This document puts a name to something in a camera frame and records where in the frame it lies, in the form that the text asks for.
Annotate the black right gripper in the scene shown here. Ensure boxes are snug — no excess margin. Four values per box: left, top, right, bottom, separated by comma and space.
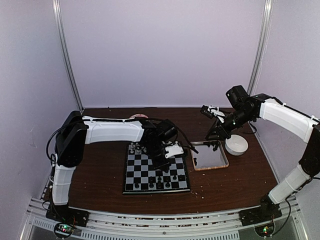
205, 107, 255, 141

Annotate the black and white chessboard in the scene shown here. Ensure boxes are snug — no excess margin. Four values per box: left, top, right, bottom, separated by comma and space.
122, 143, 191, 195

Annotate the black chess king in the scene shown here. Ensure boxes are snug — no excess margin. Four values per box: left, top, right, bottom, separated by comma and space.
156, 181, 163, 189

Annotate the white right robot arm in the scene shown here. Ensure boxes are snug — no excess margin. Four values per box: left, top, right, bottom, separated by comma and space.
200, 85, 320, 221

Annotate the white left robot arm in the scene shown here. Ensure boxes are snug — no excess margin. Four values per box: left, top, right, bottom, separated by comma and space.
51, 111, 184, 222

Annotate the red patterned bowl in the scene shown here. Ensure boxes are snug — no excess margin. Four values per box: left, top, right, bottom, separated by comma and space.
129, 113, 148, 119

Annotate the white ceramic bowl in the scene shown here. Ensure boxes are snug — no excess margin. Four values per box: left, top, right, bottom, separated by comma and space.
225, 134, 249, 156

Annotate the wooden rimmed metal tray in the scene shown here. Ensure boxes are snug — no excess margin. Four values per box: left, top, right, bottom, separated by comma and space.
190, 140, 229, 171

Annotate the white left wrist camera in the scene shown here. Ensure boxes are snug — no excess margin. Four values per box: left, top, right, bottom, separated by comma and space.
164, 144, 184, 159

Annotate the right aluminium corner post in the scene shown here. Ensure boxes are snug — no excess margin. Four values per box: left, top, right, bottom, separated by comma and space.
247, 0, 274, 95

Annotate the aluminium corner post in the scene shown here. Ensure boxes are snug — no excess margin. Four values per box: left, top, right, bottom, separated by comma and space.
247, 0, 274, 95
52, 0, 85, 113

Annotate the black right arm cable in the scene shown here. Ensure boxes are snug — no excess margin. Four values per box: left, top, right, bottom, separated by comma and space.
247, 119, 320, 226

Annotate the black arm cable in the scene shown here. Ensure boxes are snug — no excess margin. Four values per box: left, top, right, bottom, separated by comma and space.
46, 124, 87, 163
247, 119, 320, 226

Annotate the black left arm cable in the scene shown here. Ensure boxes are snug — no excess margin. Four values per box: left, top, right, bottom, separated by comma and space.
46, 124, 87, 163

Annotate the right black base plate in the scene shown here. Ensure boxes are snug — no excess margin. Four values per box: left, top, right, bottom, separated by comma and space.
239, 207, 282, 238

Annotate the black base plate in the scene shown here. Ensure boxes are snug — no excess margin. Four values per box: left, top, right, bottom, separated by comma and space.
239, 207, 282, 238
45, 208, 90, 239

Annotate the aluminium front rail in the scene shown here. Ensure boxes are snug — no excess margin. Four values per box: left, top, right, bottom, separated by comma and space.
23, 196, 301, 240

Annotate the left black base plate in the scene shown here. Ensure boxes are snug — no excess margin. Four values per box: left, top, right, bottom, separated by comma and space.
45, 208, 90, 239

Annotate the left aluminium corner post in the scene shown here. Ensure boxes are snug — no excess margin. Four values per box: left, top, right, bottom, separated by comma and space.
52, 0, 85, 113

